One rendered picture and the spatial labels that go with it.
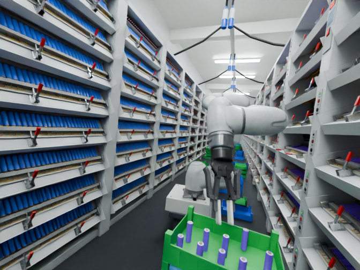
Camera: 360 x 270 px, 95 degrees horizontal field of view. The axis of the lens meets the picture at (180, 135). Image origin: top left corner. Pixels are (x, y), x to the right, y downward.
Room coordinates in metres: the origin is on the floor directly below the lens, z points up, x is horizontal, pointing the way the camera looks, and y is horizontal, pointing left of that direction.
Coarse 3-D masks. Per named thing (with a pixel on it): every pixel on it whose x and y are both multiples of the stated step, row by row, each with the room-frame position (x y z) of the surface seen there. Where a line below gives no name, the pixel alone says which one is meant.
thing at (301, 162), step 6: (282, 144) 1.41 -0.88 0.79; (288, 144) 1.40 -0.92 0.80; (294, 144) 1.39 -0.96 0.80; (300, 144) 1.37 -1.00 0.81; (282, 150) 1.40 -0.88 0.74; (282, 156) 1.33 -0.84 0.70; (288, 156) 1.15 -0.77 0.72; (294, 156) 1.06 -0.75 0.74; (306, 156) 0.85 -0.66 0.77; (294, 162) 1.05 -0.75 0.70; (300, 162) 0.94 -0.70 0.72
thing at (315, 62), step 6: (324, 36) 0.85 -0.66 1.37; (318, 54) 0.91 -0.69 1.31; (312, 60) 0.97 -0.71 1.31; (318, 60) 0.92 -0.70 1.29; (306, 66) 1.06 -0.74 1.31; (312, 66) 0.99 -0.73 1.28; (318, 66) 1.15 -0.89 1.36; (300, 72) 1.16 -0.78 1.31; (306, 72) 1.09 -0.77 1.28; (312, 72) 1.28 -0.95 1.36; (288, 78) 1.42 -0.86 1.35; (294, 78) 1.28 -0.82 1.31; (300, 78) 1.37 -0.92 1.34; (306, 78) 1.34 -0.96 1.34
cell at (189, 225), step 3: (189, 222) 0.52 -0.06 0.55; (192, 222) 0.52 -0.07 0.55; (189, 225) 0.51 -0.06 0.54; (192, 225) 0.52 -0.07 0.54; (189, 228) 0.51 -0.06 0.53; (186, 231) 0.52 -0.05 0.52; (189, 231) 0.51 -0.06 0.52; (186, 234) 0.52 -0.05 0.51; (189, 234) 0.51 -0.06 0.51; (186, 237) 0.51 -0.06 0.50; (189, 237) 0.51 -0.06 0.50; (186, 240) 0.51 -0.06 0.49; (189, 240) 0.51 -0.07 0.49
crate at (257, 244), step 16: (192, 208) 0.60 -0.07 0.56; (208, 224) 0.59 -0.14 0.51; (224, 224) 0.57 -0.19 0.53; (176, 240) 0.52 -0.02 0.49; (192, 240) 0.53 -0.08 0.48; (240, 240) 0.54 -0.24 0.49; (256, 240) 0.52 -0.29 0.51; (272, 240) 0.49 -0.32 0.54; (176, 256) 0.42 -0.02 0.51; (192, 256) 0.41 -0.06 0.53; (208, 256) 0.47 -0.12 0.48; (240, 256) 0.48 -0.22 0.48; (256, 256) 0.49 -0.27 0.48
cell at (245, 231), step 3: (243, 228) 0.52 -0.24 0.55; (243, 231) 0.51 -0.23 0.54; (246, 231) 0.50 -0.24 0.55; (243, 234) 0.51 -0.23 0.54; (246, 234) 0.50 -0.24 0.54; (243, 237) 0.51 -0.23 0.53; (246, 237) 0.50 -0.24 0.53; (243, 240) 0.51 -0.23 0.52; (246, 240) 0.50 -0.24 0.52; (243, 243) 0.50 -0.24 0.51; (246, 243) 0.50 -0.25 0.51; (243, 246) 0.50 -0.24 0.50; (246, 246) 0.50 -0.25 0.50; (243, 249) 0.50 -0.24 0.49
